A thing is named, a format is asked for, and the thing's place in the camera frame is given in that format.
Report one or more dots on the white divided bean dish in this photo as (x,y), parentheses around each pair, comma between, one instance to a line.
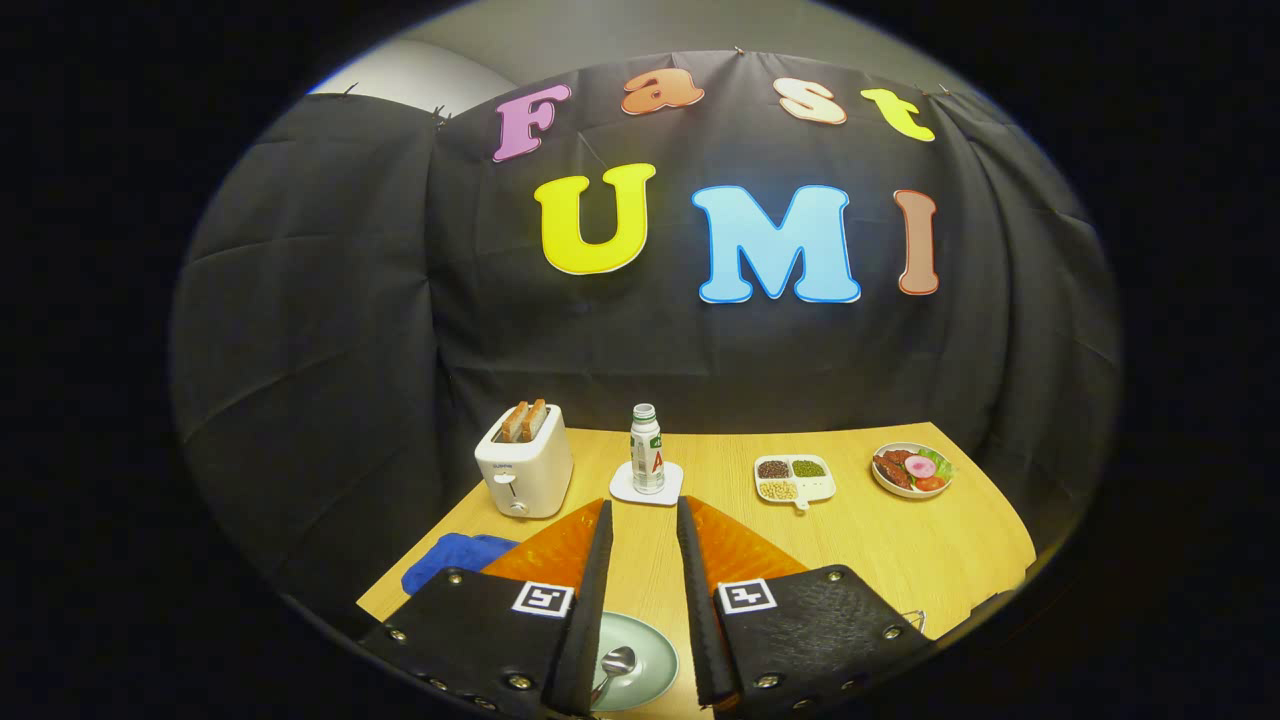
(795,480)

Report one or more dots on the white plate of food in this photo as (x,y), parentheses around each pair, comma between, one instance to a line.
(910,470)

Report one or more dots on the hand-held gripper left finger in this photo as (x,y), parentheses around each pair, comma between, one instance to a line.
(585,620)

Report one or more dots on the pale green plate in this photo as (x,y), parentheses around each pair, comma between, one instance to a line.
(650,640)

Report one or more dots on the white square coaster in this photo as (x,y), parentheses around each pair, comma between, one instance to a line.
(625,490)

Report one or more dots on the white toaster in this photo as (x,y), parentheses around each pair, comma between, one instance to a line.
(525,475)

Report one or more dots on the blue cloth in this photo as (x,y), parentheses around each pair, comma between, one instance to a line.
(450,560)

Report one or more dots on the white labelled drink bottle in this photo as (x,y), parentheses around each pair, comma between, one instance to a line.
(647,450)

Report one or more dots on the brown toast slice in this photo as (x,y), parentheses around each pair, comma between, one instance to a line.
(536,418)
(514,422)

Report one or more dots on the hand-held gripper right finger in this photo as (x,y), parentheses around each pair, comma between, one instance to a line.
(700,620)

